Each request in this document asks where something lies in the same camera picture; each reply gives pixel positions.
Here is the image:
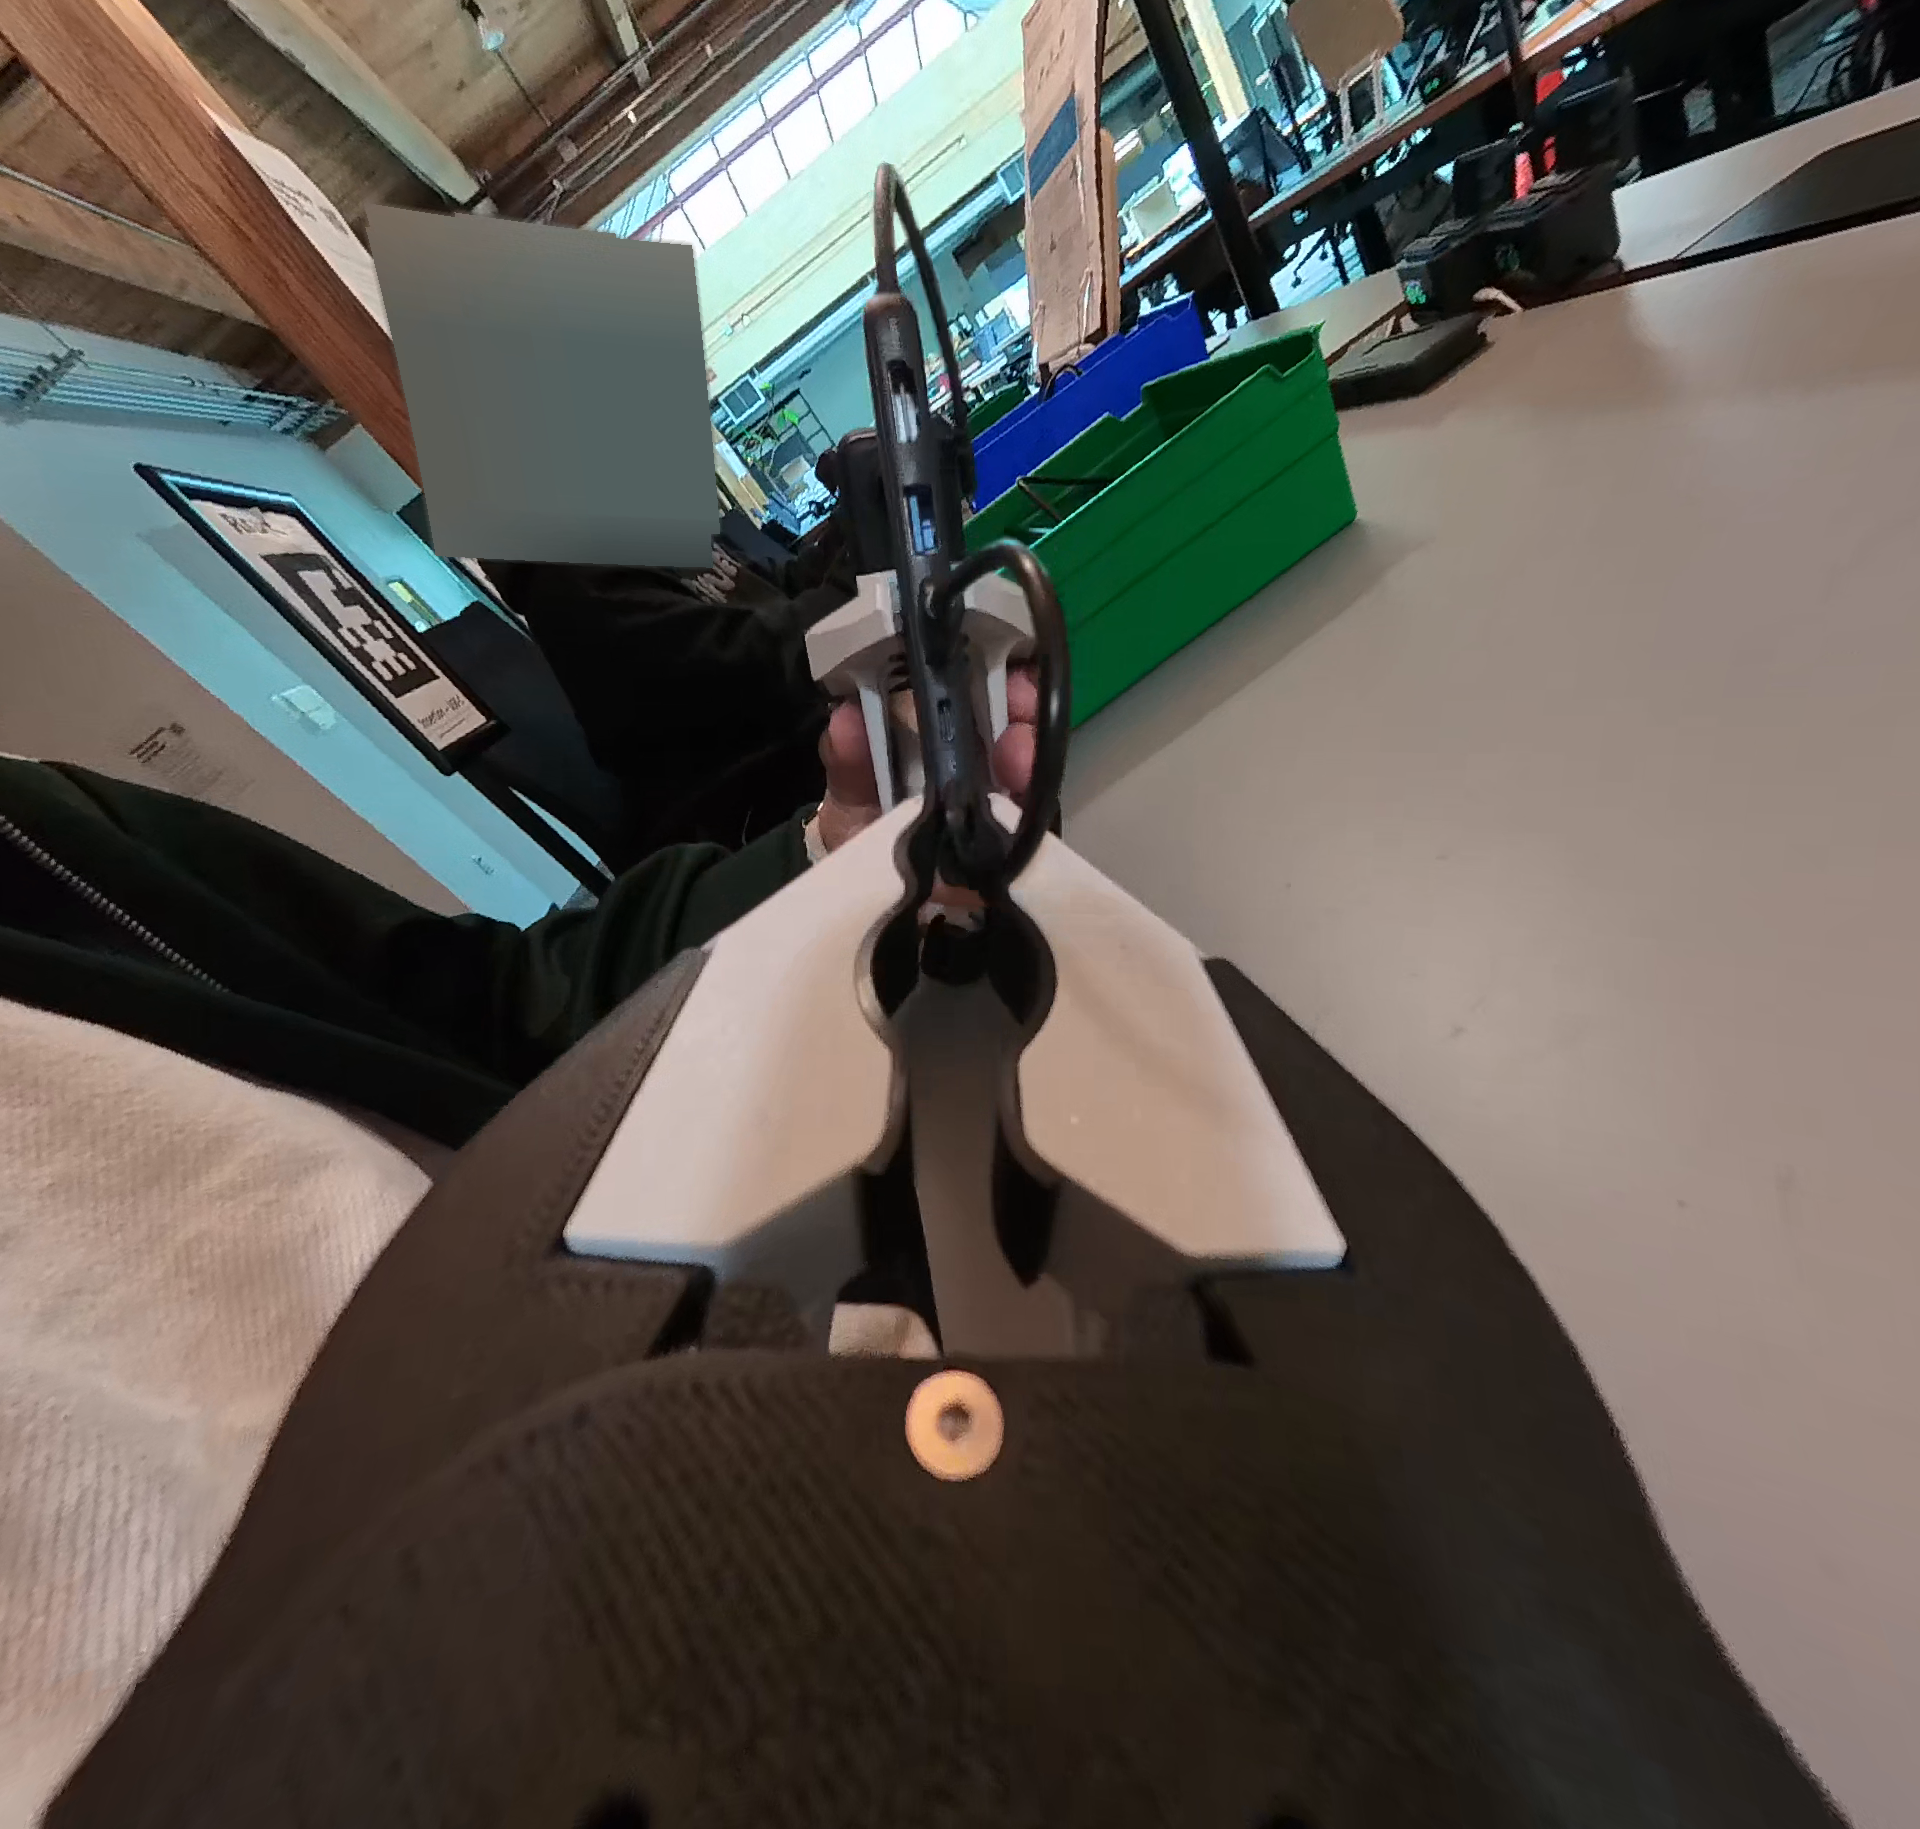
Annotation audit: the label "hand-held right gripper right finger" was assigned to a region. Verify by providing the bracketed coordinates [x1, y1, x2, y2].
[990, 795, 1350, 1286]

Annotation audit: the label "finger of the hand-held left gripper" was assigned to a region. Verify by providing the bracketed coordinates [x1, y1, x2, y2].
[961, 555, 1055, 754]
[804, 576, 919, 814]

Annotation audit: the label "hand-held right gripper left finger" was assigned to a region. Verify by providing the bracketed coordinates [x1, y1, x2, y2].
[561, 795, 939, 1320]

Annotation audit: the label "black usb hub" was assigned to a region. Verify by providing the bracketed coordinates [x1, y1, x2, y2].
[862, 284, 991, 886]

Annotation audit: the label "black cable copper plug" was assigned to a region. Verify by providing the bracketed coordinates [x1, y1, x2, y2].
[921, 542, 1074, 886]

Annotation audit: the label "green plastic bin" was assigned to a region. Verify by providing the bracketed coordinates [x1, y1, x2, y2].
[960, 328, 1359, 728]

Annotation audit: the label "person's left forearm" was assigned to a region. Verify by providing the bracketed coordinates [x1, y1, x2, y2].
[382, 812, 823, 1110]

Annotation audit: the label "grey desk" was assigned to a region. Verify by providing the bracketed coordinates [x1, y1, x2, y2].
[1049, 80, 1920, 1829]

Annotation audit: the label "black desk mat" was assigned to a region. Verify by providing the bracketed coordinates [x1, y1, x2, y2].
[1679, 133, 1920, 261]

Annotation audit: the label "person's left hand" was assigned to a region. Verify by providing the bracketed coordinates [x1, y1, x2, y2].
[810, 655, 1074, 874]

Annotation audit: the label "blue plastic bin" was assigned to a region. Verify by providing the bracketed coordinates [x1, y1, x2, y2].
[965, 295, 1214, 509]

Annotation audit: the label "black flat box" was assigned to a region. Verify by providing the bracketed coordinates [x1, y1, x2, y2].
[1326, 313, 1489, 409]

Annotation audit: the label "black pole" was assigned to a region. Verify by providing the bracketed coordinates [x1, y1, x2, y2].
[1109, 0, 1277, 315]

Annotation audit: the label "framed marker poster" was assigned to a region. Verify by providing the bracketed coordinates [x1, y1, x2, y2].
[133, 464, 610, 892]

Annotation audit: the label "black battery charger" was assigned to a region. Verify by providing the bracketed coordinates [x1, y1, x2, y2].
[1393, 225, 1506, 317]
[1484, 165, 1625, 291]

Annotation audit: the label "person's dark green jacket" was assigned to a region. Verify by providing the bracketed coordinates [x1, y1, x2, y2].
[0, 756, 497, 1157]

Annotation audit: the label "white paper sign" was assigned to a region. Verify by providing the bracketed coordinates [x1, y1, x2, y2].
[224, 117, 384, 315]

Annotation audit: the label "person's cream sweater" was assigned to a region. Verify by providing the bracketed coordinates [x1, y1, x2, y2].
[0, 996, 438, 1829]

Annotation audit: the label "wooden beam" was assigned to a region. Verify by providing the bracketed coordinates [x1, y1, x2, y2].
[0, 0, 422, 479]

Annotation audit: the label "black hub cable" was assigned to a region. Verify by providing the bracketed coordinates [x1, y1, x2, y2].
[872, 159, 965, 423]

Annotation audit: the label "grey wall conduits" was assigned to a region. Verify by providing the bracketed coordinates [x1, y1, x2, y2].
[0, 344, 348, 441]

